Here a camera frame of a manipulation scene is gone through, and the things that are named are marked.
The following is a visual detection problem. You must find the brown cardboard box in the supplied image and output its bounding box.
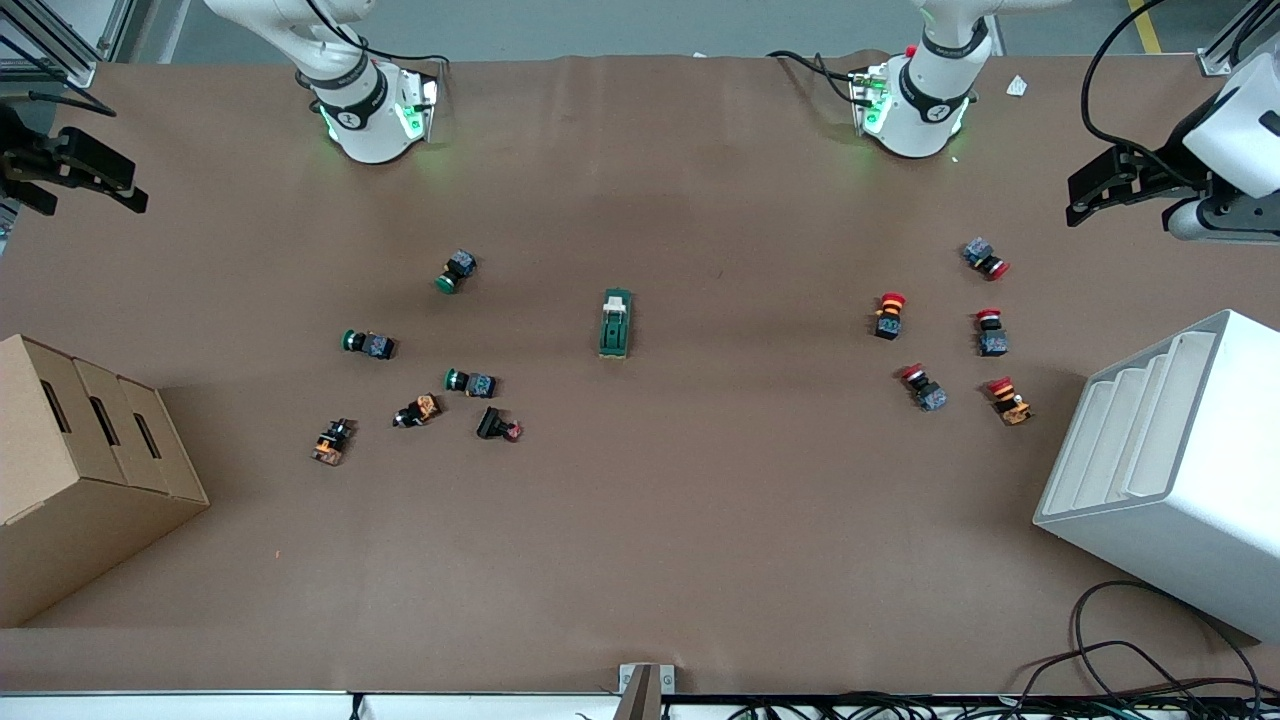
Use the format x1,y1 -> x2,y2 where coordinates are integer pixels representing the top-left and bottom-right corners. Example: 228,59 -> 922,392
0,333 -> 211,629

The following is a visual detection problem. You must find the black cable at base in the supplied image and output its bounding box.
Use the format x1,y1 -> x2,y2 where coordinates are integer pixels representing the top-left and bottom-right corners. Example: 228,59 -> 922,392
300,0 -> 451,111
766,48 -> 876,106

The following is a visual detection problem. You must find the red button with orange body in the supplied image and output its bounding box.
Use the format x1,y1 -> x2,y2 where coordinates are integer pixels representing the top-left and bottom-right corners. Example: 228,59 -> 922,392
985,376 -> 1034,427

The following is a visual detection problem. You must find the brown table mat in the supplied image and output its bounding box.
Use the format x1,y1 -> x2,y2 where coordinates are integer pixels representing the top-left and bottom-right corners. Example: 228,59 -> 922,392
0,52 -> 1280,698

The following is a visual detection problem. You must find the aluminium frame profile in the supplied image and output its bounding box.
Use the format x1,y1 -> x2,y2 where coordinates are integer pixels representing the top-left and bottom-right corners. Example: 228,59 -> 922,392
0,0 -> 136,89
1197,0 -> 1280,78

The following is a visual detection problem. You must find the green load switch white handle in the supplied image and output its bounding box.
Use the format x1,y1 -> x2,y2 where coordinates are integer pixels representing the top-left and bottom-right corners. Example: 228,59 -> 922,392
598,289 -> 636,360

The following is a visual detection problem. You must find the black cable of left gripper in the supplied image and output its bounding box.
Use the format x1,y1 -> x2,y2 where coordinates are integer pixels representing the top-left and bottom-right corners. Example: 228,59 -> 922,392
1080,0 -> 1216,191

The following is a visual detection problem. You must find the black looped floor cable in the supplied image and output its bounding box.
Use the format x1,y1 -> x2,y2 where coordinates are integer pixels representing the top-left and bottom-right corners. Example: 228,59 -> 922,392
1015,580 -> 1280,720

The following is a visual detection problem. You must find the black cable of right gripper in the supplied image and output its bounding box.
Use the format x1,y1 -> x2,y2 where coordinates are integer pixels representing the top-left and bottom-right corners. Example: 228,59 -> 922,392
0,35 -> 119,119

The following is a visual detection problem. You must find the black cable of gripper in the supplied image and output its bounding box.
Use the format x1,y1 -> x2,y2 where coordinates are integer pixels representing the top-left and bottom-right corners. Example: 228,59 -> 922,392
1080,0 -> 1216,191
0,35 -> 119,119

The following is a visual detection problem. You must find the white plastic tiered bin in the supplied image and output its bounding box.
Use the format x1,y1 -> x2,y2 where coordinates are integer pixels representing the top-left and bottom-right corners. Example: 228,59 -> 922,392
1033,309 -> 1280,644

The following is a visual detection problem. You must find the black cable at left base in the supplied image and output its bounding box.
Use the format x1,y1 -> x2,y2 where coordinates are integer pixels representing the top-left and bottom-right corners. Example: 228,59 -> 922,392
766,48 -> 876,106

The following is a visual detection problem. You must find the black cable at right base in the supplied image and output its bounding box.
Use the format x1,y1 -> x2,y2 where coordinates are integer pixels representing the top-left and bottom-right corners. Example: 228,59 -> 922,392
300,0 -> 451,111

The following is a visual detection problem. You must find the metal table bracket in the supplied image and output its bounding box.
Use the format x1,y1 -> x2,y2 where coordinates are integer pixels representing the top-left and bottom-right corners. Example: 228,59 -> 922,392
618,663 -> 676,720

